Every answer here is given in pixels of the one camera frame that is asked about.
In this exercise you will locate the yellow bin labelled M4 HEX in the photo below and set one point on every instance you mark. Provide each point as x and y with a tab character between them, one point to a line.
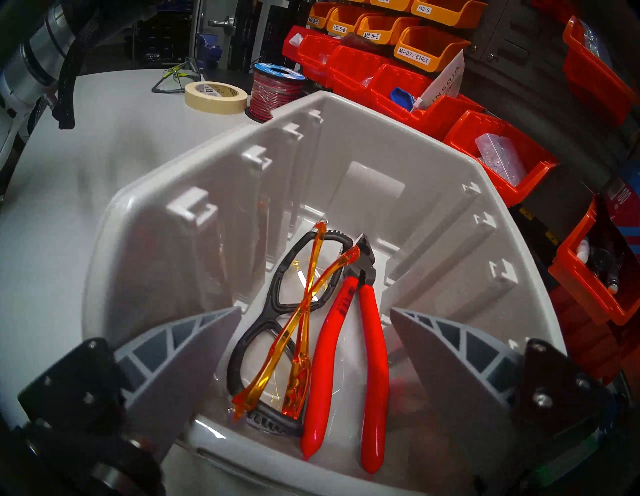
430	45

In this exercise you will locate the beige plastic storage bin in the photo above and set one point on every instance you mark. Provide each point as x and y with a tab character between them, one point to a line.
400	210

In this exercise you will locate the black metal stand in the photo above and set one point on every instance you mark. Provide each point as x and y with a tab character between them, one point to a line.
240	40

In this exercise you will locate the clear plastic parts bag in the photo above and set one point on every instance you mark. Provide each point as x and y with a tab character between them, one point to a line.
500	157

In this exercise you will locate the yellow plastic parts bin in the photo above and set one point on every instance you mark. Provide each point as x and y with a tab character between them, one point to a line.
320	15

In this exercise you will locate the white paper packet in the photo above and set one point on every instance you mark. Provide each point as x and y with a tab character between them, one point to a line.
445	80

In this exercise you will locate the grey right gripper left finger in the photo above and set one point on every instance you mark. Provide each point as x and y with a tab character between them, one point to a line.
160	380

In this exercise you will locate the small blue plastic part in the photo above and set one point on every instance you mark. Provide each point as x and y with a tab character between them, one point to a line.
401	99

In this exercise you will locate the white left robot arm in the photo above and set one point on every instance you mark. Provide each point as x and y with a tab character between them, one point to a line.
20	75

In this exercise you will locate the yellow bin labelled M3-8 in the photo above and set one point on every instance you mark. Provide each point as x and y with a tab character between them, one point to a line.
390	4

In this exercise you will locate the yellow bin labelled M3-6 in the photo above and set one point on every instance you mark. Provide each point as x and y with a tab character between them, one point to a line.
450	12

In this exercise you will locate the beige masking tape roll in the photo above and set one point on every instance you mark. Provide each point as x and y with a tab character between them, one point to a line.
215	102

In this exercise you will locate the yellow bin labelled M2.5-6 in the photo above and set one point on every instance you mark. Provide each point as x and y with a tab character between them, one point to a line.
345	20

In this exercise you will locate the clear safety glasses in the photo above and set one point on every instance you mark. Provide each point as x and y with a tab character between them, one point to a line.
172	82

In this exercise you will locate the yellow bin labelled M2.5-5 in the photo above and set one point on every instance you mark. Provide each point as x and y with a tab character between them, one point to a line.
385	27

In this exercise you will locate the red plastic parts bin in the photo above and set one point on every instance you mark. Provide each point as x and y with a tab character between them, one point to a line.
580	285
600	350
292	42
350	75
440	117
315	57
530	172
595	85

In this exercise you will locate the orange black safety glasses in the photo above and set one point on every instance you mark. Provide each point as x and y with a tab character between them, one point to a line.
272	295

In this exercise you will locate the blue cleaning cloths box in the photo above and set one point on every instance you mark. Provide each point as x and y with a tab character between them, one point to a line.
627	210

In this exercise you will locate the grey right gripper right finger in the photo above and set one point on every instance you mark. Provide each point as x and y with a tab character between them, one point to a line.
465	385

